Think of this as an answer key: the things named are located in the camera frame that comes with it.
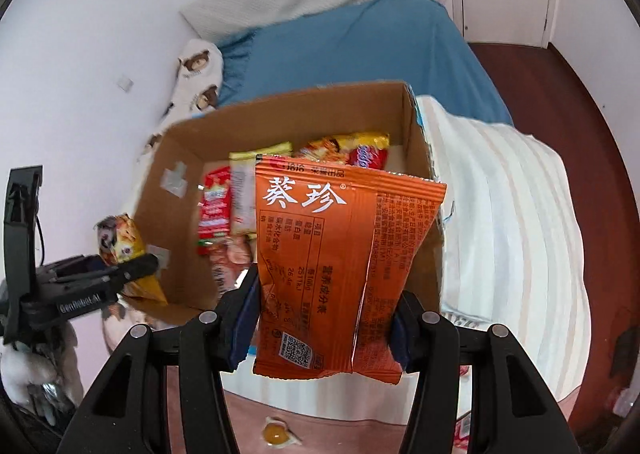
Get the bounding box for red triangular packet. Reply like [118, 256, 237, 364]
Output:
[452, 411, 476, 447]

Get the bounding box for cat print blanket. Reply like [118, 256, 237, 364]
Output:
[100, 95, 593, 454]

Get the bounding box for orange snack packet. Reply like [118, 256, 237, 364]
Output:
[252, 154, 448, 386]

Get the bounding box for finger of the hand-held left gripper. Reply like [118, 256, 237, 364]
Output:
[102, 254, 160, 285]

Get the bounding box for brown snack packet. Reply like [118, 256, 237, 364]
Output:
[210, 234, 258, 300]

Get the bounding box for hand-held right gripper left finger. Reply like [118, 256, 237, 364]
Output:
[59, 271, 261, 454]

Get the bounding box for yellow cartoon snack bag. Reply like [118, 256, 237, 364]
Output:
[95, 214, 168, 305]

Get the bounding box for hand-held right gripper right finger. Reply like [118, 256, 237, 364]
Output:
[391, 290, 583, 454]

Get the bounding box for clear bread packet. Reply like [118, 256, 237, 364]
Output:
[228, 141, 293, 237]

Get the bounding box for red snack packet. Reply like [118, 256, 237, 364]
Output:
[196, 166, 233, 255]

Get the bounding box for instant noodle bag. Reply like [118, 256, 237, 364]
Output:
[292, 131, 391, 172]

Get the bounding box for cardboard box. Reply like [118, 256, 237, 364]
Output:
[134, 80, 446, 327]

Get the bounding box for bear print pillow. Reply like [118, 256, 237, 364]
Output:
[137, 39, 224, 162]

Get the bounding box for blue bed sheet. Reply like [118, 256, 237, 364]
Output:
[212, 0, 516, 127]

